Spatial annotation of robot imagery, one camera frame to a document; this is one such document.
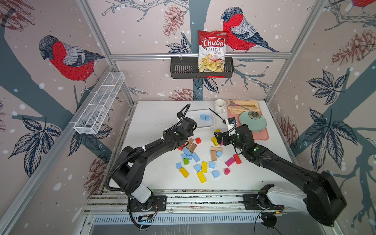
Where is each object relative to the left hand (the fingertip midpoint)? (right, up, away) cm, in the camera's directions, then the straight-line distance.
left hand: (190, 124), depth 89 cm
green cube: (-3, -23, -1) cm, 23 cm away
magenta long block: (+24, -23, -1) cm, 33 cm away
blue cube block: (+13, +4, +20) cm, 24 cm away
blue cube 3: (+5, -25, -5) cm, 26 cm away
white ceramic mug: (+22, +14, +21) cm, 33 cm away
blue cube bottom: (+15, -28, -6) cm, 33 cm away
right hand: (+18, -2, -6) cm, 19 cm away
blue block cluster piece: (-2, -18, +3) cm, 18 cm away
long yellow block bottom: (+7, -30, -6) cm, 31 cm away
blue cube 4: (+13, -24, -2) cm, 28 cm away
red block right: (+29, -21, -2) cm, 36 cm away
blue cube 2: (-7, -25, -2) cm, 26 cm away
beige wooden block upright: (+15, -18, +1) cm, 24 cm away
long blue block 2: (+3, -21, +1) cm, 21 cm away
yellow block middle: (+8, -25, -3) cm, 26 cm away
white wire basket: (-50, +13, -11) cm, 53 cm away
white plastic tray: (+4, +7, +26) cm, 27 cm away
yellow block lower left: (-3, -28, -5) cm, 29 cm away
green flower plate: (+49, +1, +18) cm, 52 cm away
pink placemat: (+36, +5, +22) cm, 42 cm away
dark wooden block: (+1, -15, +4) cm, 16 cm away
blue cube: (+18, -18, +1) cm, 26 cm away
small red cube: (+5, -11, +6) cm, 14 cm away
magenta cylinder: (+21, -26, -7) cm, 35 cm away
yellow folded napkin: (+36, +9, +25) cm, 45 cm away
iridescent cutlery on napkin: (+35, +15, +30) cm, 49 cm away
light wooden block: (0, -12, +8) cm, 15 cm away
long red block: (-7, -16, +4) cm, 18 cm away
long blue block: (+9, +4, +18) cm, 21 cm away
